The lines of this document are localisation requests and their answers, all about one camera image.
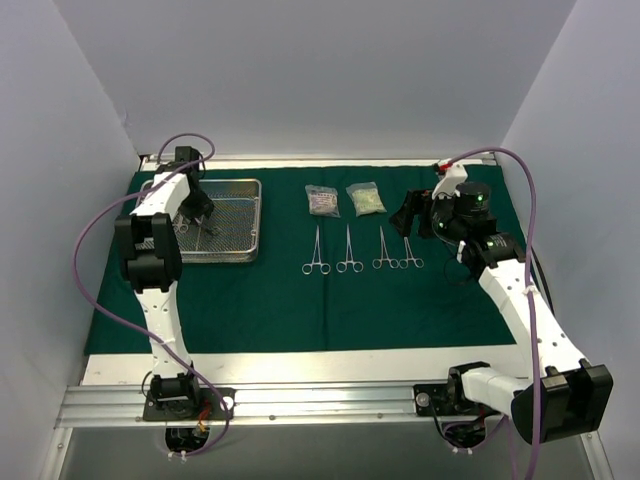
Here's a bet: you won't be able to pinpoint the steel mesh instrument tray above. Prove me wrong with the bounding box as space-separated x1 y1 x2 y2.
139 178 264 265

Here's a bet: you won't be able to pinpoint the green packet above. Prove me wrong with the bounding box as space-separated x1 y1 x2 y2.
346 182 386 217

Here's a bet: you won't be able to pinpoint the steel haemostat clamp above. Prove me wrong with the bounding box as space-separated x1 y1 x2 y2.
372 226 399 270

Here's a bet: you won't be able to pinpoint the purple packet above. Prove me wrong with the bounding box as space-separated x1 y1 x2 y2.
305 185 340 218

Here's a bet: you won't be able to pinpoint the steel forceps clamp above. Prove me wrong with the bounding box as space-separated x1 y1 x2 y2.
336 225 364 274

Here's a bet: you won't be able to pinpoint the green surgical drape cloth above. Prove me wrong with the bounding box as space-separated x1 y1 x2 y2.
82 164 551 356

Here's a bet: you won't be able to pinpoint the steel needle holder clamp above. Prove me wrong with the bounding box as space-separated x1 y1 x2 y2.
301 226 331 275

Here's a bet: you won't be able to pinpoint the long steel scissors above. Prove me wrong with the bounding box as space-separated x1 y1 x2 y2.
173 214 190 234

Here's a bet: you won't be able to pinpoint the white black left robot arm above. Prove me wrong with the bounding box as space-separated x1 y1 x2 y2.
115 160 213 419

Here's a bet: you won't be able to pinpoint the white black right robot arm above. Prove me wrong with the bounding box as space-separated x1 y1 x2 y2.
390 181 614 443

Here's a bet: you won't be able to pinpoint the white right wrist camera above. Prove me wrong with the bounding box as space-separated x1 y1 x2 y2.
431 159 468 200

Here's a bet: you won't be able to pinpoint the back aluminium rail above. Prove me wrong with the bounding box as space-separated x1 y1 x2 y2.
139 151 499 166

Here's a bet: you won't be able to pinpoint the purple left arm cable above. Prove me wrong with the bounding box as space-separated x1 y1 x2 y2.
73 132 236 457

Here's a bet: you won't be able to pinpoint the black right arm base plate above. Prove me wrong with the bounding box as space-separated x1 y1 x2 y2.
412 383 499 417

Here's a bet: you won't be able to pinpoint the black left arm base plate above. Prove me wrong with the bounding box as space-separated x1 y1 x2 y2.
143 387 236 422

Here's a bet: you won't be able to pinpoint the aluminium frame rail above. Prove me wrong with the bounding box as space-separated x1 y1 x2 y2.
54 374 596 429

